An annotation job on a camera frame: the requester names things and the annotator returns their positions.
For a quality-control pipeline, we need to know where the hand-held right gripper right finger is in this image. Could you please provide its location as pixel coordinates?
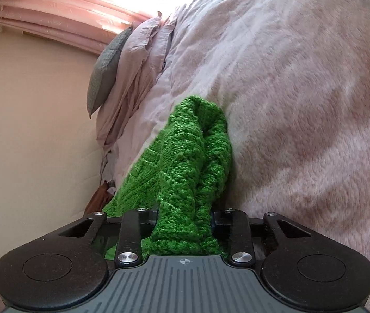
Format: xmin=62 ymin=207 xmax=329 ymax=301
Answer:
xmin=209 ymin=208 xmax=313 ymax=265

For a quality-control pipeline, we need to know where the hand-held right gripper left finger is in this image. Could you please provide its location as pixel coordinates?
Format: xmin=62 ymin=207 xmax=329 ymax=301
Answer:
xmin=58 ymin=207 xmax=160 ymax=267

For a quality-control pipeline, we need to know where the green knit sweater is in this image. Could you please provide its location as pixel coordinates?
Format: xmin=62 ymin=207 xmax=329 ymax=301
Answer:
xmin=101 ymin=95 xmax=234 ymax=262

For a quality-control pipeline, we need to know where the brown cloth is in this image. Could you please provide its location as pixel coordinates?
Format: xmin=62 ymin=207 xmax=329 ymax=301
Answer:
xmin=83 ymin=182 xmax=118 ymax=217

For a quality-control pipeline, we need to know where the pink fleece blanket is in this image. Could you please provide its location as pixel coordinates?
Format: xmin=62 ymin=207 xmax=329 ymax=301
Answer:
xmin=201 ymin=0 xmax=370 ymax=313

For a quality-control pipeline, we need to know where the pink wrinkled pillow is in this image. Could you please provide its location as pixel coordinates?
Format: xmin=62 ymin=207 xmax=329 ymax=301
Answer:
xmin=95 ymin=11 xmax=176 ymax=146

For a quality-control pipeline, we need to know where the grey pillow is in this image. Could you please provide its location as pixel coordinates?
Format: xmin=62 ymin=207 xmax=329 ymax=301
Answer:
xmin=87 ymin=27 xmax=134 ymax=120

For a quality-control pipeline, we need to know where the pink curtain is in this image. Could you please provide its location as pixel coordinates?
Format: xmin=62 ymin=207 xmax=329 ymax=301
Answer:
xmin=0 ymin=0 xmax=186 ymax=56

